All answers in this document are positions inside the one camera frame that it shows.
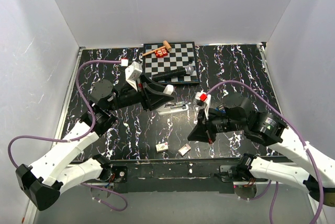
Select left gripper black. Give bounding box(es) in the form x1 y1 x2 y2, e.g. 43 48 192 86
107 72 174 112

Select white staple box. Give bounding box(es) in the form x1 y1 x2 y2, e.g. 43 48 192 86
155 142 169 153

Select red dice block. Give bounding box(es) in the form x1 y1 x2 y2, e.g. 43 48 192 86
154 48 169 58

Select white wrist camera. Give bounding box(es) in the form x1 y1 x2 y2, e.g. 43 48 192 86
194 92 211 119
125 61 142 91

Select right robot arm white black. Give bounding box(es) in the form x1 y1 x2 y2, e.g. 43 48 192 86
187 92 334 207

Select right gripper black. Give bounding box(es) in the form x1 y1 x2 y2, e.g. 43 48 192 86
187 106 245 144

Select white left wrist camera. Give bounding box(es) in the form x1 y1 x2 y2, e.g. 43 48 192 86
125 61 142 91

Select wooden mallet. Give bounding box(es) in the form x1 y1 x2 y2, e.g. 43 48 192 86
142 40 172 57

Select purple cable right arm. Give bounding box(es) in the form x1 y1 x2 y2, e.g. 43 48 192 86
201 80 325 224

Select black microphone silver grille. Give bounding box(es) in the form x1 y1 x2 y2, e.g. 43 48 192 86
151 65 194 82

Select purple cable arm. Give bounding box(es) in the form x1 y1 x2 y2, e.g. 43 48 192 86
201 80 325 224
7 60 129 211

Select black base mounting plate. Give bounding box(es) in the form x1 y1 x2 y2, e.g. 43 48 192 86
111 158 239 194

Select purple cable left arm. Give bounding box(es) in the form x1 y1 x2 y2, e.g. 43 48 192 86
7 60 129 211

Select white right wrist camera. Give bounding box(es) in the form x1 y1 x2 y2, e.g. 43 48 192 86
194 92 211 119

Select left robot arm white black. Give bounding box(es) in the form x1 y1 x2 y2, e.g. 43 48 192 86
15 75 174 211

